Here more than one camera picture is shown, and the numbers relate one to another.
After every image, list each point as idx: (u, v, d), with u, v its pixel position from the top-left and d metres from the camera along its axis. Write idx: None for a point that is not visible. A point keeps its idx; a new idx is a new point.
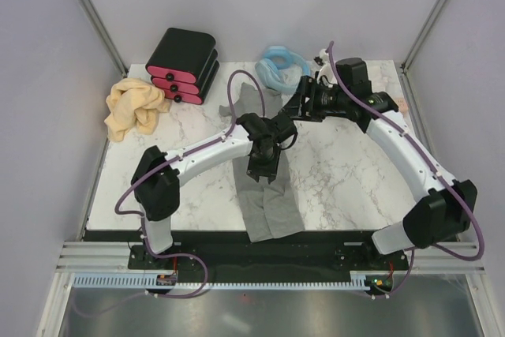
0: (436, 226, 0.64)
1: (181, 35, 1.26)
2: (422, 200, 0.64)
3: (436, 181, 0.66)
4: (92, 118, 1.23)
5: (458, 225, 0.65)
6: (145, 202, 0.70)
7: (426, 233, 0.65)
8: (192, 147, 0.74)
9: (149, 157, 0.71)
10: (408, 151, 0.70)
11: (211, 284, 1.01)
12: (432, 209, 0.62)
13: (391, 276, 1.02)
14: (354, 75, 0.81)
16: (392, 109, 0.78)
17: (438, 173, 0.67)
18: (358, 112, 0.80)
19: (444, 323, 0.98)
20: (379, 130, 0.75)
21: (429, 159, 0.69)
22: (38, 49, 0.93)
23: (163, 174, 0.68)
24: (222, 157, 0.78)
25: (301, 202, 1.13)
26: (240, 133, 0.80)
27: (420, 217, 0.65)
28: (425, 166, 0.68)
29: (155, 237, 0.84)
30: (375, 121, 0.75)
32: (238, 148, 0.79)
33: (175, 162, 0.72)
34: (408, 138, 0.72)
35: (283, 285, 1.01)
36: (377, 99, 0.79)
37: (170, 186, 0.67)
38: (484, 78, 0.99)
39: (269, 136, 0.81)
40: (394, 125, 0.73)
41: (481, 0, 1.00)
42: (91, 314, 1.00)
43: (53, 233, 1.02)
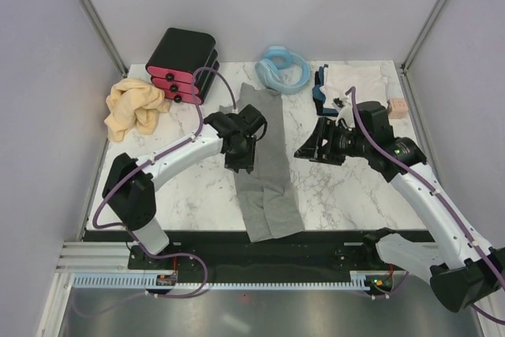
0: (471, 297, 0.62)
1: (181, 35, 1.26)
2: (459, 272, 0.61)
3: (471, 249, 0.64)
4: (92, 118, 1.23)
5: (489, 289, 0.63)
6: (121, 211, 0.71)
7: (459, 305, 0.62)
8: (162, 151, 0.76)
9: (117, 166, 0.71)
10: (440, 214, 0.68)
11: (211, 284, 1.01)
12: (470, 285, 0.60)
13: (391, 276, 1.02)
14: (377, 121, 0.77)
16: (420, 159, 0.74)
17: (473, 241, 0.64)
18: (383, 161, 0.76)
19: (444, 323, 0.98)
20: (407, 185, 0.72)
21: (463, 224, 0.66)
22: (38, 47, 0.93)
23: (136, 181, 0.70)
24: (194, 156, 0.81)
25: (301, 202, 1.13)
26: (209, 131, 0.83)
27: (453, 286, 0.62)
28: (458, 232, 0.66)
29: (148, 240, 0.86)
30: (402, 175, 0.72)
32: (209, 146, 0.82)
33: (147, 166, 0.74)
34: (439, 197, 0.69)
35: (283, 285, 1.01)
36: (403, 148, 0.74)
37: (145, 191, 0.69)
38: (484, 78, 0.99)
39: (237, 133, 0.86)
40: (424, 182, 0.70)
41: (481, 1, 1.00)
42: (91, 314, 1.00)
43: (53, 233, 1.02)
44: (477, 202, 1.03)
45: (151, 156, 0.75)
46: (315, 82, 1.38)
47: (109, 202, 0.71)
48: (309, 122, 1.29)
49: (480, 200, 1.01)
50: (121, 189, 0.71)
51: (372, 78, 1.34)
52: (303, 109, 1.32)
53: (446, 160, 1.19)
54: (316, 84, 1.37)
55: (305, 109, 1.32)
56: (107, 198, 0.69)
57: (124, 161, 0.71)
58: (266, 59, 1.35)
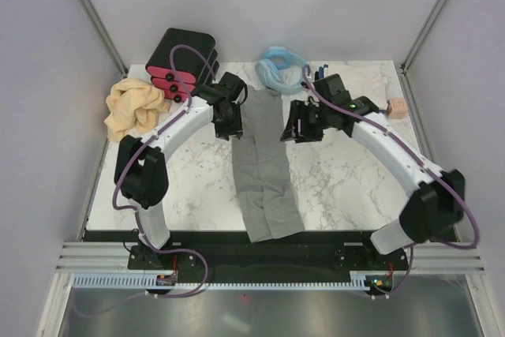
0: (432, 219, 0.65)
1: (181, 35, 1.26)
2: (415, 195, 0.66)
3: (424, 174, 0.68)
4: (92, 118, 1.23)
5: (454, 217, 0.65)
6: (136, 190, 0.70)
7: (424, 228, 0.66)
8: (162, 126, 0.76)
9: (125, 147, 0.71)
10: (394, 150, 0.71)
11: (208, 284, 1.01)
12: (425, 201, 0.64)
13: (391, 276, 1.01)
14: (332, 87, 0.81)
16: (372, 110, 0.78)
17: (425, 166, 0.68)
18: (342, 117, 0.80)
19: (443, 323, 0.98)
20: (364, 132, 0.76)
21: (416, 154, 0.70)
22: (38, 48, 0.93)
23: (147, 155, 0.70)
24: (192, 127, 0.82)
25: (301, 202, 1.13)
26: (199, 101, 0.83)
27: (415, 211, 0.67)
28: (413, 162, 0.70)
29: (153, 231, 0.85)
30: (357, 124, 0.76)
32: (203, 116, 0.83)
33: (154, 141, 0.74)
34: (393, 137, 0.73)
35: (283, 285, 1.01)
36: (357, 103, 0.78)
37: (157, 161, 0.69)
38: (484, 79, 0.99)
39: (223, 99, 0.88)
40: (378, 126, 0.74)
41: (480, 1, 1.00)
42: (92, 314, 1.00)
43: (53, 234, 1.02)
44: (477, 202, 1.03)
45: (153, 132, 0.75)
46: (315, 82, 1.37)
47: (122, 186, 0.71)
48: None
49: (480, 200, 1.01)
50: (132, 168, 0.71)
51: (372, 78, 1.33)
52: None
53: (447, 160, 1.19)
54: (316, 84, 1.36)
55: None
56: (121, 180, 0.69)
57: (129, 141, 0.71)
58: (266, 59, 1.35)
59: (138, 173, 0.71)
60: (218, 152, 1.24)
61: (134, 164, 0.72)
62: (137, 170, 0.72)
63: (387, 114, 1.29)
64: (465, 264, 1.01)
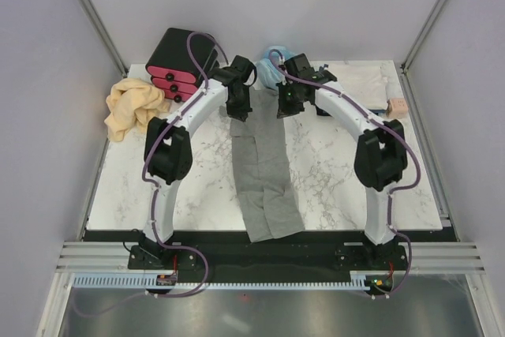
0: (378, 162, 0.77)
1: (181, 35, 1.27)
2: (360, 140, 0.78)
3: (370, 124, 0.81)
4: (92, 118, 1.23)
5: (398, 162, 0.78)
6: (165, 166, 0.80)
7: (372, 171, 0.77)
8: (185, 106, 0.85)
9: (154, 127, 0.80)
10: (347, 108, 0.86)
11: (207, 284, 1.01)
12: (368, 145, 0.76)
13: (392, 276, 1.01)
14: (298, 64, 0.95)
16: (330, 79, 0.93)
17: (370, 117, 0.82)
18: (305, 88, 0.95)
19: (443, 323, 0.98)
20: (323, 97, 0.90)
21: (364, 110, 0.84)
22: (38, 49, 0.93)
23: (174, 135, 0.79)
24: (209, 107, 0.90)
25: (301, 202, 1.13)
26: (215, 83, 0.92)
27: (364, 159, 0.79)
28: (359, 115, 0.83)
29: (163, 222, 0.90)
30: (318, 91, 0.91)
32: (218, 96, 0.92)
33: (178, 121, 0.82)
34: (345, 97, 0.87)
35: (283, 285, 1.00)
36: (318, 75, 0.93)
37: (184, 140, 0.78)
38: (484, 78, 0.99)
39: (237, 80, 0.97)
40: (332, 90, 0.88)
41: (481, 1, 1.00)
42: (92, 314, 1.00)
43: (54, 233, 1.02)
44: (477, 201, 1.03)
45: (177, 112, 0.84)
46: None
47: (151, 162, 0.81)
48: (308, 123, 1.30)
49: (480, 200, 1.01)
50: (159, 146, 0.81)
51: (372, 78, 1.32)
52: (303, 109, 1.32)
53: (447, 160, 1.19)
54: None
55: (304, 110, 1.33)
56: (151, 156, 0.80)
57: (158, 122, 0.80)
58: (266, 58, 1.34)
59: (165, 151, 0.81)
60: (218, 152, 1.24)
61: (161, 143, 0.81)
62: (164, 147, 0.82)
63: (387, 114, 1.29)
64: (465, 264, 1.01)
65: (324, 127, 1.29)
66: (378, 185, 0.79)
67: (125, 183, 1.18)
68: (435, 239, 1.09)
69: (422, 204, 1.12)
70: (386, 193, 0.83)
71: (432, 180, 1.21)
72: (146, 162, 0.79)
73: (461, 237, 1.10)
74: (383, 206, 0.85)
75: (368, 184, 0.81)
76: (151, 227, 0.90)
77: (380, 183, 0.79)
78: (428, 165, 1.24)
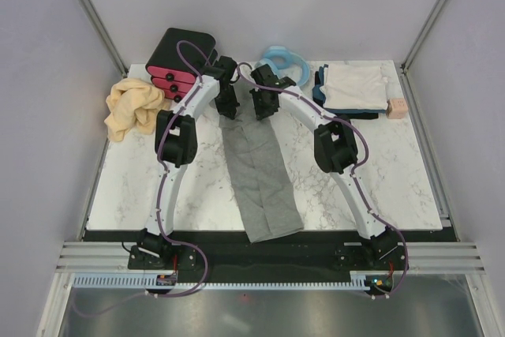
0: (330, 151, 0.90)
1: (181, 35, 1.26)
2: (316, 134, 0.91)
3: (323, 120, 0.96)
4: (92, 118, 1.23)
5: (349, 147, 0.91)
6: (175, 151, 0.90)
7: (328, 157, 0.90)
8: (186, 99, 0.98)
9: (162, 118, 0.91)
10: (304, 107, 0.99)
11: (205, 283, 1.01)
12: (319, 136, 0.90)
13: (391, 276, 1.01)
14: (263, 73, 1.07)
16: (290, 83, 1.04)
17: (322, 114, 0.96)
18: (270, 93, 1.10)
19: (444, 323, 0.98)
20: (285, 100, 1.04)
21: (316, 106, 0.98)
22: (37, 48, 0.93)
23: (183, 122, 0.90)
24: (206, 99, 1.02)
25: (301, 202, 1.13)
26: (208, 77, 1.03)
27: (319, 147, 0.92)
28: (313, 112, 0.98)
29: (167, 213, 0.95)
30: (280, 95, 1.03)
32: (214, 88, 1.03)
33: (183, 111, 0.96)
34: (302, 99, 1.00)
35: (283, 285, 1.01)
36: (280, 81, 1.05)
37: (192, 125, 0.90)
38: (484, 77, 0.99)
39: (225, 75, 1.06)
40: (292, 93, 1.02)
41: (481, 1, 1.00)
42: (92, 314, 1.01)
43: (54, 234, 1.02)
44: (477, 200, 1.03)
45: (181, 104, 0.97)
46: (315, 82, 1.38)
47: (163, 150, 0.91)
48: None
49: (480, 200, 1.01)
50: (170, 136, 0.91)
51: (372, 78, 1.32)
52: None
53: (447, 160, 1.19)
54: (316, 84, 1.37)
55: None
56: (162, 143, 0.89)
57: (165, 114, 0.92)
58: (265, 58, 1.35)
59: (175, 140, 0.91)
60: (218, 152, 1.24)
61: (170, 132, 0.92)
62: (173, 136, 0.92)
63: (387, 114, 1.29)
64: (464, 264, 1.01)
65: None
66: (335, 170, 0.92)
67: (125, 182, 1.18)
68: (435, 239, 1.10)
69: (422, 204, 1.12)
70: (349, 176, 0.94)
71: (432, 181, 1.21)
72: (159, 151, 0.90)
73: (461, 237, 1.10)
74: (353, 190, 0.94)
75: (327, 170, 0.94)
76: (155, 219, 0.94)
77: (338, 167, 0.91)
78: (428, 165, 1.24)
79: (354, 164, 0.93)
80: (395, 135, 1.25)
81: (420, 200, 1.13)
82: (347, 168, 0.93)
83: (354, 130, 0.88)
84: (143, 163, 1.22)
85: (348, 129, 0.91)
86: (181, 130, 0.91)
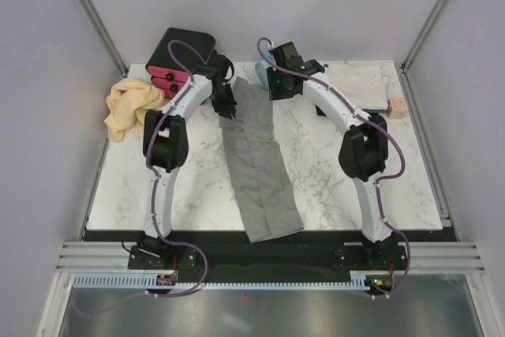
0: (361, 155, 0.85)
1: (181, 35, 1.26)
2: (346, 135, 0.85)
3: (355, 120, 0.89)
4: (92, 118, 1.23)
5: (379, 154, 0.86)
6: (165, 153, 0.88)
7: (357, 163, 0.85)
8: (177, 99, 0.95)
9: (151, 119, 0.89)
10: (334, 102, 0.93)
11: (205, 283, 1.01)
12: (351, 139, 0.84)
13: (391, 276, 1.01)
14: (287, 52, 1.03)
16: (319, 69, 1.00)
17: (356, 113, 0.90)
18: (293, 78, 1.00)
19: (444, 323, 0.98)
20: (311, 88, 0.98)
21: (349, 104, 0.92)
22: (38, 49, 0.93)
23: (171, 124, 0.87)
24: (198, 99, 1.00)
25: (301, 202, 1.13)
26: (199, 76, 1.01)
27: (348, 150, 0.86)
28: (346, 110, 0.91)
29: (164, 215, 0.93)
30: (306, 82, 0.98)
32: (205, 88, 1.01)
33: (173, 111, 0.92)
34: (333, 91, 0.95)
35: (283, 285, 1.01)
36: (307, 65, 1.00)
37: (181, 125, 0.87)
38: (484, 77, 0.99)
39: (218, 74, 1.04)
40: (321, 83, 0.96)
41: (481, 0, 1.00)
42: (92, 314, 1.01)
43: (54, 233, 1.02)
44: (477, 200, 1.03)
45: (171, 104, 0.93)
46: None
47: (153, 152, 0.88)
48: (308, 123, 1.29)
49: (480, 199, 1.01)
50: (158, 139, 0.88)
51: (372, 78, 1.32)
52: (303, 108, 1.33)
53: (447, 160, 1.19)
54: None
55: (304, 109, 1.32)
56: (151, 145, 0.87)
57: (154, 114, 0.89)
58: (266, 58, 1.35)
59: (164, 141, 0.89)
60: (218, 152, 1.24)
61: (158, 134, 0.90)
62: (162, 137, 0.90)
63: (387, 114, 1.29)
64: (464, 264, 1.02)
65: (323, 127, 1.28)
66: (361, 176, 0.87)
67: (125, 182, 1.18)
68: (435, 239, 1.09)
69: (422, 204, 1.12)
70: (373, 185, 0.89)
71: (432, 181, 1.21)
72: (148, 154, 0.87)
73: (461, 237, 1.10)
74: (373, 197, 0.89)
75: (353, 176, 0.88)
76: (151, 223, 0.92)
77: (364, 174, 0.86)
78: (428, 165, 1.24)
79: (380, 173, 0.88)
80: (396, 136, 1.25)
81: (420, 201, 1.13)
82: (372, 177, 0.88)
83: (388, 136, 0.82)
84: (143, 163, 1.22)
85: (383, 136, 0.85)
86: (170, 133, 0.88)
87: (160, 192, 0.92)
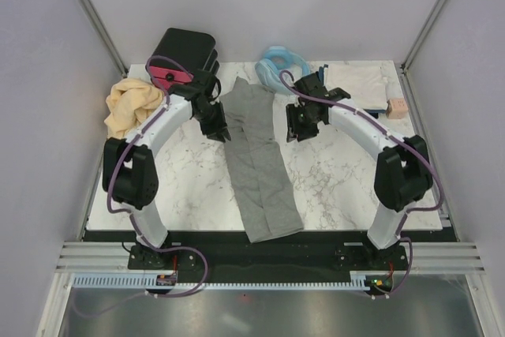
0: (401, 181, 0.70)
1: (181, 35, 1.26)
2: (380, 158, 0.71)
3: (389, 141, 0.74)
4: (92, 118, 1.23)
5: (423, 181, 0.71)
6: (129, 191, 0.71)
7: (395, 192, 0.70)
8: (144, 125, 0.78)
9: (110, 149, 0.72)
10: (363, 125, 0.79)
11: (206, 284, 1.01)
12: (387, 162, 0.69)
13: (391, 276, 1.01)
14: (309, 82, 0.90)
16: (344, 97, 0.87)
17: (388, 133, 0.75)
18: (318, 107, 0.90)
19: (444, 323, 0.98)
20: (337, 114, 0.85)
21: (379, 125, 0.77)
22: (37, 49, 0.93)
23: (136, 154, 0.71)
24: (173, 125, 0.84)
25: (301, 202, 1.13)
26: (177, 99, 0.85)
27: (384, 175, 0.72)
28: (376, 131, 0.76)
29: (151, 230, 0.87)
30: (332, 109, 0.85)
32: (183, 112, 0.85)
33: (139, 140, 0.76)
34: (360, 114, 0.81)
35: (283, 285, 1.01)
36: (331, 93, 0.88)
37: (147, 158, 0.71)
38: (484, 77, 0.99)
39: (200, 95, 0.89)
40: (347, 106, 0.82)
41: (480, 0, 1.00)
42: (92, 314, 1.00)
43: (54, 234, 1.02)
44: (477, 201, 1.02)
45: (137, 131, 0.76)
46: None
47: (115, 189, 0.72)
48: None
49: (480, 200, 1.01)
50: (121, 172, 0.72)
51: (372, 79, 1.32)
52: None
53: (447, 160, 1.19)
54: None
55: None
56: (111, 182, 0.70)
57: (114, 143, 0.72)
58: (266, 59, 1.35)
59: (127, 175, 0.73)
60: (218, 153, 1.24)
61: (122, 166, 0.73)
62: (125, 171, 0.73)
63: (387, 114, 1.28)
64: (464, 264, 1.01)
65: (323, 127, 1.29)
66: (400, 205, 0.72)
67: None
68: (435, 239, 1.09)
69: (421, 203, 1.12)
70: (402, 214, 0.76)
71: None
72: (110, 191, 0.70)
73: (461, 237, 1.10)
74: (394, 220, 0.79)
75: (390, 207, 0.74)
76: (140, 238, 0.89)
77: (403, 204, 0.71)
78: None
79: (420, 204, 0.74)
80: None
81: (420, 201, 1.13)
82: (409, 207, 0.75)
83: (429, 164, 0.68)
84: None
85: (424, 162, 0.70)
86: (132, 166, 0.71)
87: (141, 218, 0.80)
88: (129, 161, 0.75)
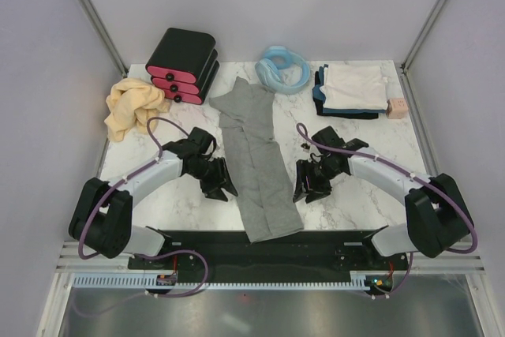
0: (436, 224, 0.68)
1: (181, 34, 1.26)
2: (409, 200, 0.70)
3: (414, 183, 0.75)
4: (92, 118, 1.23)
5: (458, 222, 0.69)
6: (100, 239, 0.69)
7: (432, 236, 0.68)
8: (131, 172, 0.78)
9: (91, 191, 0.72)
10: (385, 170, 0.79)
11: (208, 283, 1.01)
12: (416, 204, 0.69)
13: (391, 276, 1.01)
14: (327, 136, 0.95)
16: (362, 146, 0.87)
17: (413, 174, 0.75)
18: (338, 159, 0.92)
19: (444, 323, 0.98)
20: (357, 164, 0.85)
21: (402, 167, 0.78)
22: (37, 48, 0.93)
23: (114, 199, 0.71)
24: (159, 179, 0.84)
25: (301, 202, 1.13)
26: (171, 154, 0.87)
27: (416, 219, 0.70)
28: (399, 174, 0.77)
29: (144, 246, 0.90)
30: (351, 158, 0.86)
32: (173, 167, 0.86)
33: (122, 185, 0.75)
34: (380, 159, 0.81)
35: (284, 285, 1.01)
36: (349, 144, 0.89)
37: (125, 204, 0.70)
38: (484, 77, 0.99)
39: (192, 155, 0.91)
40: (365, 155, 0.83)
41: (481, 0, 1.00)
42: (92, 314, 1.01)
43: (54, 233, 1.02)
44: (476, 201, 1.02)
45: (122, 177, 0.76)
46: (316, 82, 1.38)
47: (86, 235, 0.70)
48: (308, 124, 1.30)
49: (480, 200, 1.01)
50: (94, 216, 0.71)
51: (372, 79, 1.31)
52: (303, 109, 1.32)
53: (447, 160, 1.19)
54: (316, 84, 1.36)
55: (304, 109, 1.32)
56: (84, 227, 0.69)
57: (95, 184, 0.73)
58: (266, 59, 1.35)
59: (101, 222, 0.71)
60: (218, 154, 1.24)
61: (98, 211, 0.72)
62: (99, 218, 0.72)
63: (387, 114, 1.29)
64: (464, 265, 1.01)
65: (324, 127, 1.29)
66: (440, 250, 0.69)
67: None
68: None
69: None
70: None
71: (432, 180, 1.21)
72: (81, 237, 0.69)
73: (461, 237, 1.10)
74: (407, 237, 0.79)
75: (430, 253, 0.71)
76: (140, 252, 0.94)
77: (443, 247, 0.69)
78: (428, 165, 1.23)
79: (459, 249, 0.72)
80: (395, 135, 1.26)
81: None
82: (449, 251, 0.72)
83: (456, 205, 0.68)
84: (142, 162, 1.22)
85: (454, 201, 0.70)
86: (109, 211, 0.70)
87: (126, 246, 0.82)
88: (105, 206, 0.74)
